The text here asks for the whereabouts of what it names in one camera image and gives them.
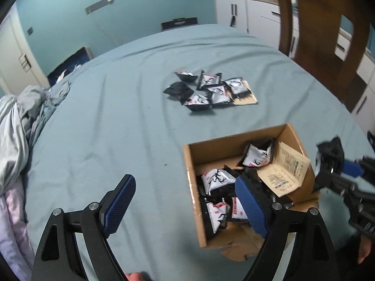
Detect light blue bed sheet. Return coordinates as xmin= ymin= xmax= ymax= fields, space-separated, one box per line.
xmin=25 ymin=23 xmax=375 ymax=281

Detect dark framed picture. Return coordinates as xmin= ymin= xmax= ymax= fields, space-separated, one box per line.
xmin=47 ymin=46 xmax=94 ymax=87

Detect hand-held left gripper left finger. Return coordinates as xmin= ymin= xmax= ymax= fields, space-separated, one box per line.
xmin=31 ymin=174 xmax=137 ymax=281

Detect grey wall power strip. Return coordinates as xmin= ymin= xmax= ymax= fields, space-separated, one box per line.
xmin=85 ymin=0 xmax=114 ymax=15

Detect person's right hand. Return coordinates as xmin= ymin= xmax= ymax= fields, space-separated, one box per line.
xmin=358 ymin=236 xmax=374 ymax=265

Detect brown wooden chair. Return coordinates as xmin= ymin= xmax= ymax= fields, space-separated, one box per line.
xmin=274 ymin=0 xmax=375 ymax=109

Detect person's left hand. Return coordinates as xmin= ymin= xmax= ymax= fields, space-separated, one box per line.
xmin=125 ymin=272 xmax=151 ymax=281

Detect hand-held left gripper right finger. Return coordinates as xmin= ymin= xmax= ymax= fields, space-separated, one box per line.
xmin=234 ymin=175 xmax=342 ymax=281

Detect white drawer cabinet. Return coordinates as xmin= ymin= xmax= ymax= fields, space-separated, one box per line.
xmin=335 ymin=32 xmax=375 ymax=118

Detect pale pink cloth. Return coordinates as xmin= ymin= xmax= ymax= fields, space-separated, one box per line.
xmin=0 ymin=186 xmax=36 ymax=270

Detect thin yellowish cable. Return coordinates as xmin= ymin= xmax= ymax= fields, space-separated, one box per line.
xmin=98 ymin=25 xmax=118 ymax=47

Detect white wardrobe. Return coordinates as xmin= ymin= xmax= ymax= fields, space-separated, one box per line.
xmin=0 ymin=6 xmax=49 ymax=97

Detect brown cardboard box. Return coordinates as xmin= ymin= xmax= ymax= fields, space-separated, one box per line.
xmin=182 ymin=123 xmax=320 ymax=261

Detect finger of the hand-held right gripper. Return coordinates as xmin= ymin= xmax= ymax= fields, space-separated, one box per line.
xmin=341 ymin=157 xmax=375 ymax=180
xmin=313 ymin=172 xmax=361 ymax=208

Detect grey crumpled duvet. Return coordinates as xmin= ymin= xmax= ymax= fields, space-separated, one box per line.
xmin=0 ymin=80 xmax=72 ymax=194

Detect single deer print snack packet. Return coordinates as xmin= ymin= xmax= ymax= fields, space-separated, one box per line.
xmin=206 ymin=200 xmax=230 ymax=232
xmin=315 ymin=136 xmax=345 ymax=179
xmin=231 ymin=197 xmax=249 ymax=221
xmin=201 ymin=168 xmax=236 ymax=196
xmin=243 ymin=142 xmax=274 ymax=168

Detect white cabinet with black handles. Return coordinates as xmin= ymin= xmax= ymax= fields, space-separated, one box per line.
xmin=214 ymin=0 xmax=299 ymax=56

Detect pile of black snack packets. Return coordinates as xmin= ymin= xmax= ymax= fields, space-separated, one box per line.
xmin=163 ymin=70 xmax=254 ymax=112

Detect black bag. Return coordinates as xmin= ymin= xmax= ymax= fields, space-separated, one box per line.
xmin=161 ymin=17 xmax=198 ymax=31

